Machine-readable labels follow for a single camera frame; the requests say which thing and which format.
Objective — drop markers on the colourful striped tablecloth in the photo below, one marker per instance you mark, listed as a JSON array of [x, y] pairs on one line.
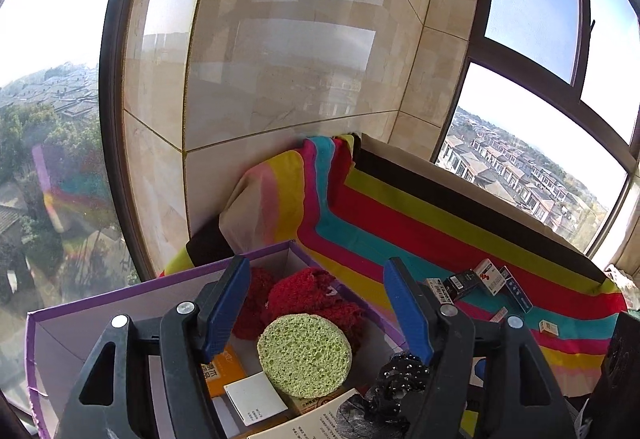
[[351, 205]]

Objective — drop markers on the black beaded scrunchie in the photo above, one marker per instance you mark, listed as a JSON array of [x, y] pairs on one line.
[[404, 373]]

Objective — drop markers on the red white medicine box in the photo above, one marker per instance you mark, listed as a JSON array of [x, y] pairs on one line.
[[490, 276]]

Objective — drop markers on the pink slim box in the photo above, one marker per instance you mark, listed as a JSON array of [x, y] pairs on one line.
[[500, 315]]

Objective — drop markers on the orange white medicine box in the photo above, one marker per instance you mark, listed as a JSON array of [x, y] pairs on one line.
[[225, 368]]

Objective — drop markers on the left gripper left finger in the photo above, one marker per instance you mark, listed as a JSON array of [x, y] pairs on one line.
[[112, 396]]

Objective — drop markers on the red crochet plush toy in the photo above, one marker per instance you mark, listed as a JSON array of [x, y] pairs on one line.
[[305, 291]]

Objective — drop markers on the large cream carton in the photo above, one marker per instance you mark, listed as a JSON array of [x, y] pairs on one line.
[[338, 418]]

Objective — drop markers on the green round sponge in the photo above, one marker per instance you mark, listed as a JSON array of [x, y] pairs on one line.
[[304, 356]]

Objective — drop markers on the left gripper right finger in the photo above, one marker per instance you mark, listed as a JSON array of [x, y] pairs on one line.
[[520, 395]]

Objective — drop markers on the purple cardboard box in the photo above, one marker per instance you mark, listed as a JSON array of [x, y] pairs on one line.
[[59, 339]]

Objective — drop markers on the white blue tall box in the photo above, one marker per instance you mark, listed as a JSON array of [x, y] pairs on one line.
[[515, 292]]

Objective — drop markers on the black small box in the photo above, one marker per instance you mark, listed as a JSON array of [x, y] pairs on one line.
[[461, 284]]

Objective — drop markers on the white small card box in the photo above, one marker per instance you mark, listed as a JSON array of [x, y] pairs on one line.
[[255, 399]]

